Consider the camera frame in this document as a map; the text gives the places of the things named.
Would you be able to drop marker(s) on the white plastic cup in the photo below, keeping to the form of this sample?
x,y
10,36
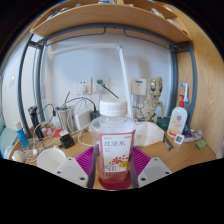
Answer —
x,y
50,159

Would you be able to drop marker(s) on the black power adapter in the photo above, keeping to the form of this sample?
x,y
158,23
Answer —
x,y
95,116

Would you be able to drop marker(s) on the small white thermometer display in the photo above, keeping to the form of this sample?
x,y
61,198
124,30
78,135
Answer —
x,y
179,139

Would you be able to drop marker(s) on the white desk lamp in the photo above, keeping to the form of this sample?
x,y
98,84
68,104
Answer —
x,y
125,76

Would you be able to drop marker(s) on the small green block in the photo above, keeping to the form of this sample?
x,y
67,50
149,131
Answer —
x,y
201,143

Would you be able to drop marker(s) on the white power brick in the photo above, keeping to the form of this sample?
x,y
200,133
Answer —
x,y
81,119

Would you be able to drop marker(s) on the wooden shelf unit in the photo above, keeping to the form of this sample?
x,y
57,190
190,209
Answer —
x,y
110,16

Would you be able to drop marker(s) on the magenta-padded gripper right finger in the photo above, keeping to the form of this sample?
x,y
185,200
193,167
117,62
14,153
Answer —
x,y
154,170

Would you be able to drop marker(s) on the white pump bottle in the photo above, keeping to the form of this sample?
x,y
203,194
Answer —
x,y
177,121

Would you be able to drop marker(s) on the clear bottle with pink drink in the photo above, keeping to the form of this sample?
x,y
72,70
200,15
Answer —
x,y
113,140

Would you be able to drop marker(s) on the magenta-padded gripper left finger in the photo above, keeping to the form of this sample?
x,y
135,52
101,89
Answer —
x,y
70,170

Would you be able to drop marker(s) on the dark green pot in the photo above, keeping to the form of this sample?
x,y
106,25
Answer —
x,y
163,123

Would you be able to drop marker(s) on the white wall socket with plug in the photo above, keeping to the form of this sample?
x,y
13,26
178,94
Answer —
x,y
101,86

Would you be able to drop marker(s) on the white wall panel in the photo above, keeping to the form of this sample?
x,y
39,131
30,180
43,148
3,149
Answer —
x,y
138,86

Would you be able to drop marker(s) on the black electric shaver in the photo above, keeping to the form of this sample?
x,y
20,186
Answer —
x,y
35,120

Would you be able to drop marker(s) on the blue bottle with white cap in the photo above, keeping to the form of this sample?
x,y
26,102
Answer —
x,y
21,135

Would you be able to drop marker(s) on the wooden tree-man figurine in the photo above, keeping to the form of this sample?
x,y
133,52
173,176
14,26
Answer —
x,y
150,103

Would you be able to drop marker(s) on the white blue electric toothbrush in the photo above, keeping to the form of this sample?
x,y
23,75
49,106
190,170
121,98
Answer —
x,y
185,91

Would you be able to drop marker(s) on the small black block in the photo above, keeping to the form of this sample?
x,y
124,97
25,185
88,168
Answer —
x,y
67,141

